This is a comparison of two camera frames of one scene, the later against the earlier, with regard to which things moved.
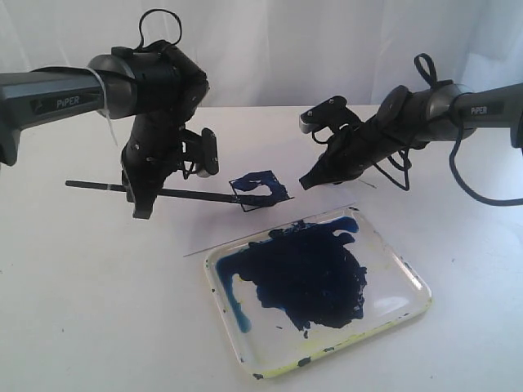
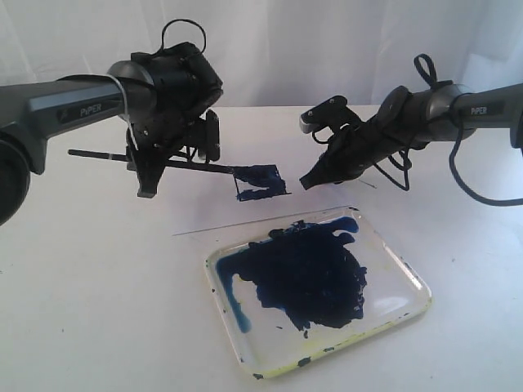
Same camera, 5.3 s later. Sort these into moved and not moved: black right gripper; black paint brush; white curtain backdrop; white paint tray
Moved: black paint brush
Not moved: white paint tray; white curtain backdrop; black right gripper
